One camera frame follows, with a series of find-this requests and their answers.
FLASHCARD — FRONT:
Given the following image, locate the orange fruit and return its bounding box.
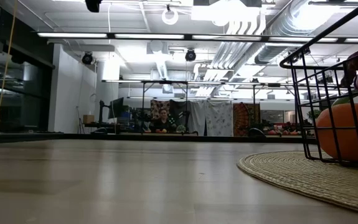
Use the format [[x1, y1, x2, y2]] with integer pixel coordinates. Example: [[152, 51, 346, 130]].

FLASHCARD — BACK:
[[315, 102, 358, 163]]

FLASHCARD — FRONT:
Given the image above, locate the dark grey cloth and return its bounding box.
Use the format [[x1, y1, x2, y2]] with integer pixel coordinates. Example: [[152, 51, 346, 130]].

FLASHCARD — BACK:
[[169, 99, 192, 119]]

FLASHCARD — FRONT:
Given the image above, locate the plain white cloth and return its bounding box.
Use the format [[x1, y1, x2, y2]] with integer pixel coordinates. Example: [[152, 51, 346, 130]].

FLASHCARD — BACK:
[[191, 100, 206, 136]]

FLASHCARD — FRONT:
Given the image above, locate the person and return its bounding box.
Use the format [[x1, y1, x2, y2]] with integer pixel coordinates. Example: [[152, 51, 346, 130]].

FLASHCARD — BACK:
[[149, 108, 177, 134]]

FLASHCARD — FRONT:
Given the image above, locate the dark patterned cloth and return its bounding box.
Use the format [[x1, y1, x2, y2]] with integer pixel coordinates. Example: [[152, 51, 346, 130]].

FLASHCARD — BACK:
[[149, 99, 171, 123]]

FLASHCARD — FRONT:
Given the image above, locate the white floral cloth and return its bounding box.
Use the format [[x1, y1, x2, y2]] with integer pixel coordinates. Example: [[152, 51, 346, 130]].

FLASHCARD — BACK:
[[204, 100, 234, 137]]

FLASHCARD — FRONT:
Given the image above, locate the black ceiling spotlight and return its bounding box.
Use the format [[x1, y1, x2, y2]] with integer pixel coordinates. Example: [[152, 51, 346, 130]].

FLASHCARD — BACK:
[[82, 52, 94, 66], [184, 49, 197, 62]]

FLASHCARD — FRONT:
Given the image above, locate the black computer monitor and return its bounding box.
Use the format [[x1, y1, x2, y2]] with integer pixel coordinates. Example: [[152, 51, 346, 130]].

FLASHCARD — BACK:
[[108, 96, 125, 121]]

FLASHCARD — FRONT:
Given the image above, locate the orange mandala cloth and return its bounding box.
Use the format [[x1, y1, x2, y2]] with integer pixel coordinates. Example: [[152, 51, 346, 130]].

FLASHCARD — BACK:
[[232, 102, 261, 137]]

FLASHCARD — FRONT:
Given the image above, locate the long light strip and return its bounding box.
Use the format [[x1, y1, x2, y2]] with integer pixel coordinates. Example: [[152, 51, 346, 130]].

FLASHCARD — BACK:
[[36, 31, 358, 44]]

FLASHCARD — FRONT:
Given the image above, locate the round woven placemat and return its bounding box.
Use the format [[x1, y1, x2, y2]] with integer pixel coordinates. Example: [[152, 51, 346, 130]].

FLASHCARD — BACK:
[[236, 150, 358, 218]]

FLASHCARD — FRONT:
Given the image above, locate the black aluminium table frame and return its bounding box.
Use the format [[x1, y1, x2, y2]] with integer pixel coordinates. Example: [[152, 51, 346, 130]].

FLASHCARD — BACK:
[[0, 133, 318, 144]]

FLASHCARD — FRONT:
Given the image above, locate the white ceiling ring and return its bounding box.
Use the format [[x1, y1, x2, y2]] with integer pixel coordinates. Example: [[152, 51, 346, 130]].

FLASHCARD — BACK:
[[161, 7, 180, 26]]

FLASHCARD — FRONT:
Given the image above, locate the silver ventilation duct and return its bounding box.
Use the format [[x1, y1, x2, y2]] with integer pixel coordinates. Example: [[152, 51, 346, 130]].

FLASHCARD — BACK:
[[254, 0, 310, 65]]

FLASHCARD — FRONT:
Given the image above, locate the black wire basket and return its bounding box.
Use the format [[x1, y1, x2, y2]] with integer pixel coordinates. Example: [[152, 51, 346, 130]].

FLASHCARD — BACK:
[[278, 0, 358, 172]]

